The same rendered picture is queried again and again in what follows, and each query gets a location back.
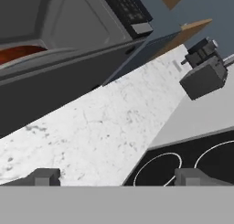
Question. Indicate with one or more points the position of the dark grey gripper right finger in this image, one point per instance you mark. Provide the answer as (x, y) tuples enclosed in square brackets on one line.
[(186, 176)]

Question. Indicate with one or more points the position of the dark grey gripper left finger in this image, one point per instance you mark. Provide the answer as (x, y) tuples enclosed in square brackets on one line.
[(47, 176)]

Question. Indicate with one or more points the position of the grey microwave oven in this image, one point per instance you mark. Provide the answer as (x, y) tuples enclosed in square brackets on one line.
[(61, 81)]

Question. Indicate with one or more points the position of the silver microwave start button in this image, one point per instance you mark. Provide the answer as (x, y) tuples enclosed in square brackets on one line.
[(141, 28)]

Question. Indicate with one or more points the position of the grey microwave door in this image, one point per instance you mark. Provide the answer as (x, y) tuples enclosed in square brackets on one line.
[(76, 17)]

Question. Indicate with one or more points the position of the black hob with grey surround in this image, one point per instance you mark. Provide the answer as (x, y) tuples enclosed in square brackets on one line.
[(195, 156)]

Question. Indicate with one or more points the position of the dark grey small appliance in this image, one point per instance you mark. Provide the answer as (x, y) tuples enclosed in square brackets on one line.
[(204, 78)]

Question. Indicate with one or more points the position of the brown wooden shelf board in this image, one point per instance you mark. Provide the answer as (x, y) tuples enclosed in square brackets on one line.
[(186, 32)]

